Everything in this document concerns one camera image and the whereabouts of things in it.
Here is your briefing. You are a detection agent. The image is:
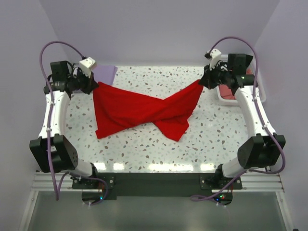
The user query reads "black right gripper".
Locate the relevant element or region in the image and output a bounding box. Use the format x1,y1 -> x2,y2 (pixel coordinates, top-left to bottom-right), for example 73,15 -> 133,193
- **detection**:
199,62 -> 232,90

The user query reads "red t shirt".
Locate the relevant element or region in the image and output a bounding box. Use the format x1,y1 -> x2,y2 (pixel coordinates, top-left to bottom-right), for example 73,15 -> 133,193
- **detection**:
93,80 -> 203,141

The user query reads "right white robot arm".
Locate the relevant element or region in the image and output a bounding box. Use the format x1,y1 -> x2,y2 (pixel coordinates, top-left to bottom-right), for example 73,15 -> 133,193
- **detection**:
199,50 -> 286,189

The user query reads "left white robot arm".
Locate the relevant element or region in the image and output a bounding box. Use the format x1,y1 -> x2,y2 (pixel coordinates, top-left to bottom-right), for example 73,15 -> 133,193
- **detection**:
29,57 -> 100,189

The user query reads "pink t shirt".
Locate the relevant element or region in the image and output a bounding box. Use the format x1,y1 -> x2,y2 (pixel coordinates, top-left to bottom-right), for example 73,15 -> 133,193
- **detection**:
219,66 -> 254,100

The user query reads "folded lilac t shirt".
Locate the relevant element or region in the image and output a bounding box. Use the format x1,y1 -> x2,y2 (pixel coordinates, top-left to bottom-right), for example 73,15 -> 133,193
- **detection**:
93,65 -> 118,85

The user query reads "white plastic laundry basket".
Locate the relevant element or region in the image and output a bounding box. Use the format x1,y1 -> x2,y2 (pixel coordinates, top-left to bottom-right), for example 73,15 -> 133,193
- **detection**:
218,58 -> 266,113

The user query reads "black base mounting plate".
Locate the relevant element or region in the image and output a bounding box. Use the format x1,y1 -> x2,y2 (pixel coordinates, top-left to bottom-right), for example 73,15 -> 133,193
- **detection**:
71,173 -> 230,202

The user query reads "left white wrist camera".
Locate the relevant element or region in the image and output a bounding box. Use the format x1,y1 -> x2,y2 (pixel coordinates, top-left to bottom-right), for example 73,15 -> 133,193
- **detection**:
79,57 -> 96,74

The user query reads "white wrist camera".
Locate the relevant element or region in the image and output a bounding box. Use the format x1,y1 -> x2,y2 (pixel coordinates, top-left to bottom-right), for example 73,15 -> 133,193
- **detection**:
205,49 -> 222,68
79,57 -> 96,74

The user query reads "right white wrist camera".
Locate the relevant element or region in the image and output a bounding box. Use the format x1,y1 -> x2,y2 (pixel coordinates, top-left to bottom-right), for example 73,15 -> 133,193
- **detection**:
205,49 -> 222,68

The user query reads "aluminium frame rail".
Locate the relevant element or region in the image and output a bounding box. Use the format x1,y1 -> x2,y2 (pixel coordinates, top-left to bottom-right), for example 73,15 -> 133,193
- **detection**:
31,172 -> 284,192

